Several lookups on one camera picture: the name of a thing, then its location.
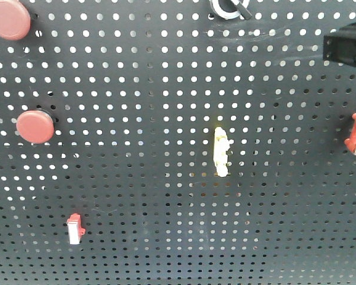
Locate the black rotary selector switch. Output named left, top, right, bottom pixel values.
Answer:
left=209, top=0, right=253, bottom=20

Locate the red push button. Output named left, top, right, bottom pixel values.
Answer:
left=16, top=110, right=55, bottom=144

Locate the upper red mushroom button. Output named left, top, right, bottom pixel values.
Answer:
left=0, top=0, right=31, bottom=40

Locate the small red rocker switch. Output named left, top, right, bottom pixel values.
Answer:
left=66, top=213, right=85, bottom=245

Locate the black perforated pegboard panel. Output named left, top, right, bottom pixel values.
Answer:
left=0, top=1, right=356, bottom=284

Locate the yellow toggle switch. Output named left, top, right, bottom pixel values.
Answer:
left=213, top=126, right=231, bottom=178

